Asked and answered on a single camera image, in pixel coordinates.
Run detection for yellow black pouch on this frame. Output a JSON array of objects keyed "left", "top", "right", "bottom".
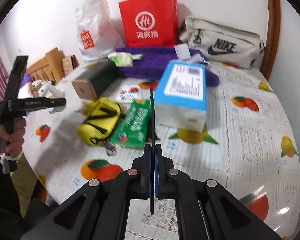
[{"left": 77, "top": 96, "right": 123, "bottom": 146}]

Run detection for green sachet packet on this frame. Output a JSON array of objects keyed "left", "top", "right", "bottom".
[{"left": 110, "top": 99, "right": 151, "bottom": 149}]

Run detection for white fruit snack packet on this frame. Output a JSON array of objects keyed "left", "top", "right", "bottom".
[{"left": 115, "top": 85, "right": 142, "bottom": 103}]

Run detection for white sponge block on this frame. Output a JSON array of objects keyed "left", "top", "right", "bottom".
[{"left": 174, "top": 43, "right": 191, "bottom": 60}]

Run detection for white socks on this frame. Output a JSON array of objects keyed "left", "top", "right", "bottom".
[{"left": 108, "top": 52, "right": 145, "bottom": 62}]

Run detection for clear plastic pouch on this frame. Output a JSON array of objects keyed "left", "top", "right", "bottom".
[{"left": 186, "top": 53, "right": 210, "bottom": 65}]

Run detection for person's left hand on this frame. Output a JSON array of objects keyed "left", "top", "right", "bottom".
[{"left": 0, "top": 118, "right": 26, "bottom": 158}]

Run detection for plush toys pile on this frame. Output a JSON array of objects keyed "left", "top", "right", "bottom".
[{"left": 13, "top": 74, "right": 65, "bottom": 114}]

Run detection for wooden bed headboard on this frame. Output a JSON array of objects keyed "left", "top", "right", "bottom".
[{"left": 26, "top": 47, "right": 64, "bottom": 82}]

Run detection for dark green rectangular tin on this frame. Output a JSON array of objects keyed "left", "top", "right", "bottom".
[{"left": 72, "top": 61, "right": 118, "bottom": 100}]

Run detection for blue tissue pack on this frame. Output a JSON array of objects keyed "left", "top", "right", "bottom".
[{"left": 153, "top": 61, "right": 207, "bottom": 132}]

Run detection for white Miniso plastic bag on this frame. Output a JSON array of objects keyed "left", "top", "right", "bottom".
[{"left": 75, "top": 0, "right": 124, "bottom": 62}]

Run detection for fruit print tablecloth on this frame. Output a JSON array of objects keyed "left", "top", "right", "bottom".
[{"left": 23, "top": 63, "right": 300, "bottom": 238}]

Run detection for purple towel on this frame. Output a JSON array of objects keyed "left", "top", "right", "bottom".
[{"left": 115, "top": 45, "right": 220, "bottom": 87}]

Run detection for red paper Haidilao bag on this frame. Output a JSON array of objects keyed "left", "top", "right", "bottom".
[{"left": 119, "top": 0, "right": 179, "bottom": 47}]

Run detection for grey Nike waist bag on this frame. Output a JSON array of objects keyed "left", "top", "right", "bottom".
[{"left": 179, "top": 16, "right": 264, "bottom": 68}]

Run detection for brown wooden door frame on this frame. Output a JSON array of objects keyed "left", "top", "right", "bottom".
[{"left": 260, "top": 0, "right": 281, "bottom": 81}]

